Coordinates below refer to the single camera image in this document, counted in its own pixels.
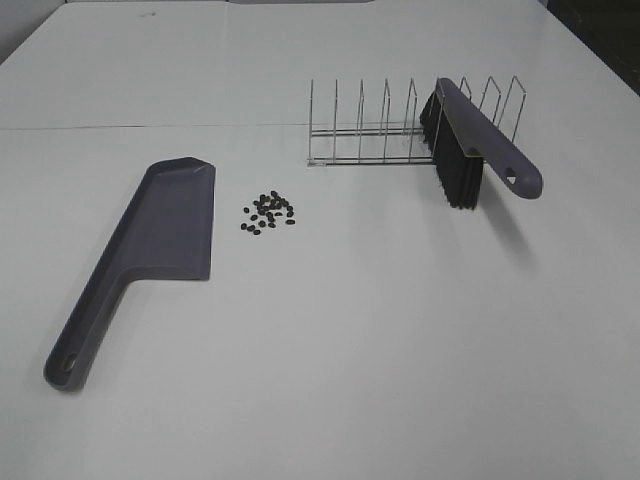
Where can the pile of coffee beans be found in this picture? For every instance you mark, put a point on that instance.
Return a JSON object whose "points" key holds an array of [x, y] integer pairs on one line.
{"points": [[266, 212]]}

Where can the purple plastic dustpan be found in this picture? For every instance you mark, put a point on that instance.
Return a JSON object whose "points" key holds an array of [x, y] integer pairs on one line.
{"points": [[165, 233]]}

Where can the purple brush black bristles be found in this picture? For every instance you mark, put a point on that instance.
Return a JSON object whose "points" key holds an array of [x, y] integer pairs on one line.
{"points": [[462, 140]]}

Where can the metal wire rack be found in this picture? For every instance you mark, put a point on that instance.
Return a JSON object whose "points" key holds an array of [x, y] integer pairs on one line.
{"points": [[386, 130]]}

